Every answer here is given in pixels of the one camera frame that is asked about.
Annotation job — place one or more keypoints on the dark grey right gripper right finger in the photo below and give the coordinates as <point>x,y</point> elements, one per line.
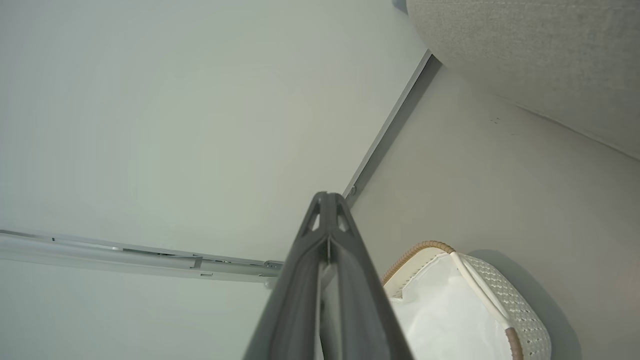
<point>360,310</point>

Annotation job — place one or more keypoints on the grey wall base rail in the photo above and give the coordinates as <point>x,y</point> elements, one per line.
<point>390,125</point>

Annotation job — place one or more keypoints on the white fabric basket liner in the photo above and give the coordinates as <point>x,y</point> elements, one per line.
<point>440,320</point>

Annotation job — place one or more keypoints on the grey metal frame leg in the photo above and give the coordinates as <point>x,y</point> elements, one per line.
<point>125,257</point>

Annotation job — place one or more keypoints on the grey fabric sofa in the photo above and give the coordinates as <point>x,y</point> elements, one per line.
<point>525,50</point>

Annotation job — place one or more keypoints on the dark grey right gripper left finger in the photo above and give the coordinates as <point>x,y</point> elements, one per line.
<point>295,300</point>

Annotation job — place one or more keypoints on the white woven laundry basket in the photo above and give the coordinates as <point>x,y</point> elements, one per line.
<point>520,310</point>

